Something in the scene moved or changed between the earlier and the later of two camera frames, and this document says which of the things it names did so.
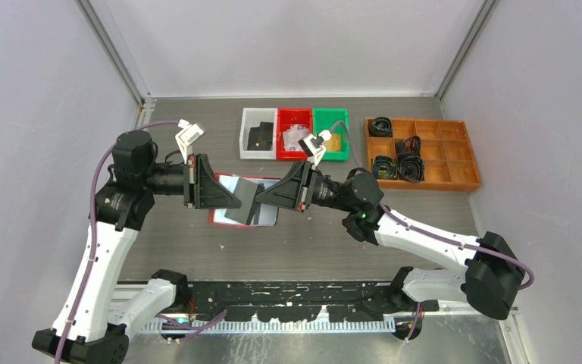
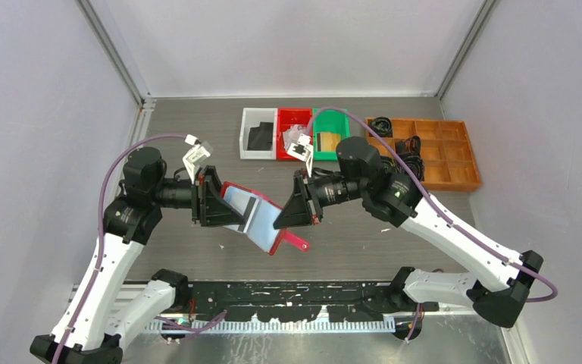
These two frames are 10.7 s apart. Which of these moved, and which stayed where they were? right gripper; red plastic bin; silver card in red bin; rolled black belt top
Moved: right gripper
Stayed: red plastic bin; rolled black belt top; silver card in red bin
